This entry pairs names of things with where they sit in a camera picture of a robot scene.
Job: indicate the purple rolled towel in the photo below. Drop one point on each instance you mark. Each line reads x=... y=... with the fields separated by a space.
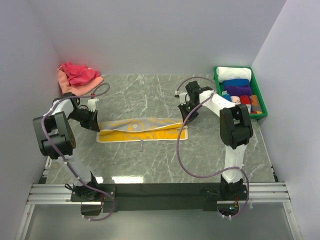
x=239 y=90

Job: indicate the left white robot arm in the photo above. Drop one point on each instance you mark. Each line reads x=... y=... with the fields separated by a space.
x=56 y=140

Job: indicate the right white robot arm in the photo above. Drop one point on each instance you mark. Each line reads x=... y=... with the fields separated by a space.
x=235 y=130

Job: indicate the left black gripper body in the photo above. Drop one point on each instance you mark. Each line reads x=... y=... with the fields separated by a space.
x=84 y=117

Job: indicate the green plastic bin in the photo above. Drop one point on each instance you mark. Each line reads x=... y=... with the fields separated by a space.
x=255 y=89

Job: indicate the pink crumpled towel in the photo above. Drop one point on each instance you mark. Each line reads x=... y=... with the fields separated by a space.
x=80 y=75

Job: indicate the red rolled towel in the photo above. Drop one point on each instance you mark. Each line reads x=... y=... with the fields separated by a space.
x=245 y=99

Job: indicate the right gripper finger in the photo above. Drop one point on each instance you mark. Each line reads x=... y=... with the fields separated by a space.
x=183 y=111
x=190 y=117

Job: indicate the pink white rolled towel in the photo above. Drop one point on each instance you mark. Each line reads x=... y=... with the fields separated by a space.
x=236 y=100

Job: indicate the yellow grey patterned towel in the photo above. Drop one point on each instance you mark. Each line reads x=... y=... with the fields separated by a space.
x=139 y=130

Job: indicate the aluminium rail frame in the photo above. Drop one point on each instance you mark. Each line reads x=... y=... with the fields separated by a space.
x=264 y=187

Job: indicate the salmon orange towel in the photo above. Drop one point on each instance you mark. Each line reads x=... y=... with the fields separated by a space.
x=66 y=87

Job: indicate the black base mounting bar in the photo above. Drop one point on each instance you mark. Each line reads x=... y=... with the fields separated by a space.
x=161 y=196

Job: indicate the orange patterned rolled towel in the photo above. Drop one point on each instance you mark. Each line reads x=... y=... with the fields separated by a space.
x=255 y=105

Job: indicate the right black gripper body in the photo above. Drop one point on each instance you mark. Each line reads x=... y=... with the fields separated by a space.
x=189 y=106

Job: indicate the light blue rolled towel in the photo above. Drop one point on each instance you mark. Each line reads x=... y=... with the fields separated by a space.
x=227 y=97

